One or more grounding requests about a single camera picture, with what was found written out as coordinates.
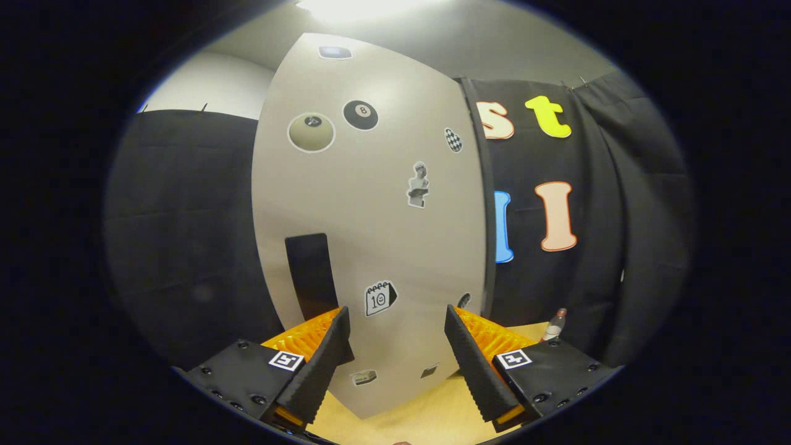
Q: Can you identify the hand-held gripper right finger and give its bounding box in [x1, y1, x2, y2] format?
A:
[444, 304, 625, 433]

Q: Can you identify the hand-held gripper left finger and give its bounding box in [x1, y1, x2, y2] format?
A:
[179, 306, 354, 433]

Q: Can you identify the grey shoe cabinet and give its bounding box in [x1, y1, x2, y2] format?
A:
[459, 77, 499, 328]

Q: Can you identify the black door handle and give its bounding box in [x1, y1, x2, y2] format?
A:
[284, 233, 356, 365]

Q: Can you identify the clear bottle with red label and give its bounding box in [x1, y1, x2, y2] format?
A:
[543, 308, 568, 342]

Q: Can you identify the large ceiling light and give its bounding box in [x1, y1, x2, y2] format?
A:
[297, 0, 446, 22]

